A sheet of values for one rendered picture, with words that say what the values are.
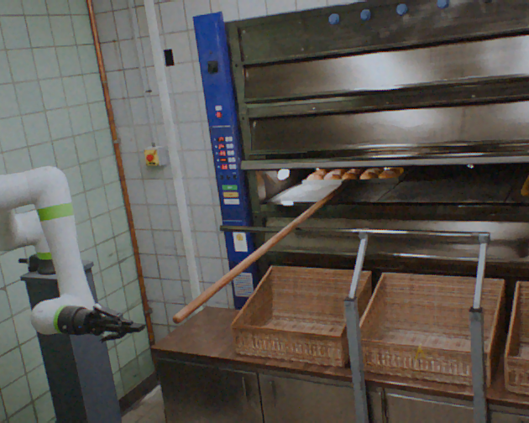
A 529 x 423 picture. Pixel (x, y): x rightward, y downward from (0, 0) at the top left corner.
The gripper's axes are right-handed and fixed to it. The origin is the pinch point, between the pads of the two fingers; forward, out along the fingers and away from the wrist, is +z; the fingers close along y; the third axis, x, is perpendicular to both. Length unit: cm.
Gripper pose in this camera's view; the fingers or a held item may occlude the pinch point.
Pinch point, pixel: (133, 326)
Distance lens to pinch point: 196.8
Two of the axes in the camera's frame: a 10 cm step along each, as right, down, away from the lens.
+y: 1.2, 9.6, 2.5
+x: -4.6, 2.8, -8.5
